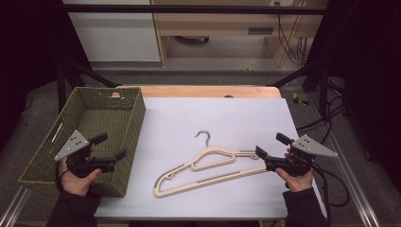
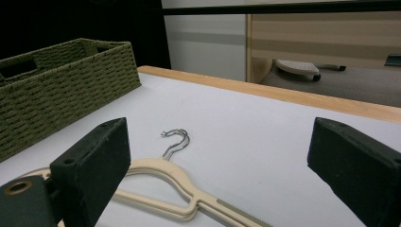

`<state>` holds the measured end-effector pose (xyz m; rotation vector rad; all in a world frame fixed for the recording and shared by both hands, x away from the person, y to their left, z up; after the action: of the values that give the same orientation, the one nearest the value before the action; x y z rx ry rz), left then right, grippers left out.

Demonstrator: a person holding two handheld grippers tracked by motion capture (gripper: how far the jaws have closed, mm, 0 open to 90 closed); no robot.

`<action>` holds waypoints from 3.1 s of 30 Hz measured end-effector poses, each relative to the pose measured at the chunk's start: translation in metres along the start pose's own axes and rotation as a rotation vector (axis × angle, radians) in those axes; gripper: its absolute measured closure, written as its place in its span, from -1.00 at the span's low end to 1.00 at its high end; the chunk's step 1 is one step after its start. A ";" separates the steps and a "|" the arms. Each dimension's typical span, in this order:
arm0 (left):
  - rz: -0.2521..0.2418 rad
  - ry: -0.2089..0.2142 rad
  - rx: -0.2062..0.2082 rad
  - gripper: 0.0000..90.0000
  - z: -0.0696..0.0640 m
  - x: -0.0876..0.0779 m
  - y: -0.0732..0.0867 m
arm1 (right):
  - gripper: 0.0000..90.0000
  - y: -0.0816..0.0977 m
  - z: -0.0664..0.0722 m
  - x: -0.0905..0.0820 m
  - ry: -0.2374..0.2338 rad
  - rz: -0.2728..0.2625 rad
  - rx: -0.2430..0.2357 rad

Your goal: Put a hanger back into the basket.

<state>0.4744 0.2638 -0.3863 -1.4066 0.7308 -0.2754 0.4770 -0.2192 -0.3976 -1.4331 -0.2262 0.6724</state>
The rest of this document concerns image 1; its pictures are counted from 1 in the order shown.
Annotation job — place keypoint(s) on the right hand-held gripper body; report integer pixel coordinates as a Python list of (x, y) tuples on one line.
[(307, 147)]

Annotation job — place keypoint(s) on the person's left hand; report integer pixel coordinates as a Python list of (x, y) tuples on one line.
[(77, 186)]

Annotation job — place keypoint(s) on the light wooden desk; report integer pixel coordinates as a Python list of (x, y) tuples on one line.
[(220, 23)]

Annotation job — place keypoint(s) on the beige plastic clothes hanger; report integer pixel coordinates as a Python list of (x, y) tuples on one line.
[(179, 170)]

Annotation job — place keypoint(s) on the yellow and black tool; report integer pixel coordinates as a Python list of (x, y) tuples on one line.
[(298, 99)]

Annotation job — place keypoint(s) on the white cabinet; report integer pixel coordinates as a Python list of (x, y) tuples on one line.
[(116, 38)]

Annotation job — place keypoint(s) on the green woven basket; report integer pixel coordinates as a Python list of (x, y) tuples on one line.
[(104, 126)]

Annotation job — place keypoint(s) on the black horizontal frame bar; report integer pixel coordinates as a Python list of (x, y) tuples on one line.
[(189, 9)]

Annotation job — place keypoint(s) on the aluminium rail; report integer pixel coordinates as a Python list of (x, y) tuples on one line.
[(14, 208), (353, 176)]

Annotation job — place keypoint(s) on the black metal stand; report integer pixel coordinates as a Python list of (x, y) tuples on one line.
[(323, 91), (61, 85)]

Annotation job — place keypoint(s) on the black curtain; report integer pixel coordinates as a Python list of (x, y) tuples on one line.
[(28, 47), (372, 78)]

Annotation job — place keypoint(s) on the person's right hand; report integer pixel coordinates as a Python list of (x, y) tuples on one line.
[(299, 183)]

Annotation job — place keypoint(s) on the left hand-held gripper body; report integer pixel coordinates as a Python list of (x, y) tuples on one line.
[(74, 145)]

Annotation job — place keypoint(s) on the white table sheet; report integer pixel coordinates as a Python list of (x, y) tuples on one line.
[(220, 119)]

